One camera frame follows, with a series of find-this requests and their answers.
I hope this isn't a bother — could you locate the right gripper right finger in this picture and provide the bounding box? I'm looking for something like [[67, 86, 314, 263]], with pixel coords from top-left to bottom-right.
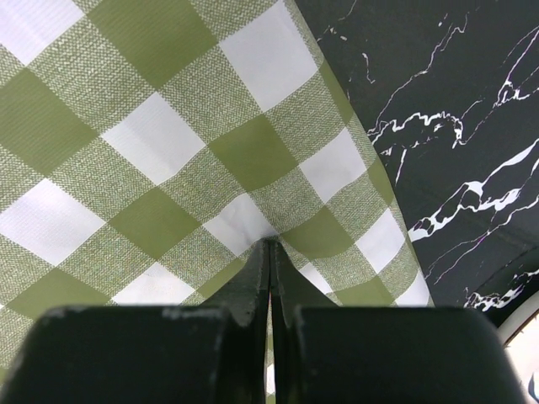
[[269, 241, 525, 403]]

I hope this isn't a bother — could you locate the green checkered cloth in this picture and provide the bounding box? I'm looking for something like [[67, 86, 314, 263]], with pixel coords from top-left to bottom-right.
[[1, 1, 432, 370]]

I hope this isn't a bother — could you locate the white blue striped plate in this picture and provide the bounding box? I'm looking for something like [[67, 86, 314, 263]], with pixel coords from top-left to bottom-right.
[[499, 306, 539, 403]]

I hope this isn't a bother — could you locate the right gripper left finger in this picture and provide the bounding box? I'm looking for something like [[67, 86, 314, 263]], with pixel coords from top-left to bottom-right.
[[1, 240, 270, 403]]

